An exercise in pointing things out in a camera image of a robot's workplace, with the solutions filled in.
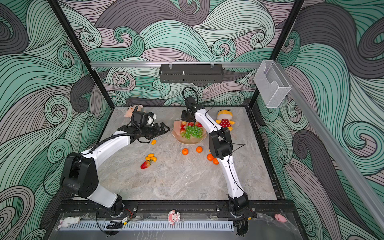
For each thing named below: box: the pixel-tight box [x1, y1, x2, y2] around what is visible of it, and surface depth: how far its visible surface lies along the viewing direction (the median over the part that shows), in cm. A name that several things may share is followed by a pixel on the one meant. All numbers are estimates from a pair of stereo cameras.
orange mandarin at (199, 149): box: [196, 146, 203, 154], surface depth 96 cm
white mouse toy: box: [57, 216, 81, 229], surface depth 70 cm
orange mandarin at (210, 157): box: [206, 153, 214, 161], surface depth 92 cm
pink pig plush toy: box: [124, 104, 143, 118], surface depth 110 cm
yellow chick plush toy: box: [215, 109, 235, 132], surface depth 108 cm
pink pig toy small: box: [274, 213, 287, 223], surface depth 71 cm
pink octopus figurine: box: [167, 210, 181, 225], surface depth 70 cm
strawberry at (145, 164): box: [140, 160, 151, 170], surface depth 89 cm
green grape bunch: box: [185, 125, 203, 140], surface depth 102 cm
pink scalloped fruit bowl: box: [171, 120, 207, 145], surface depth 102 cm
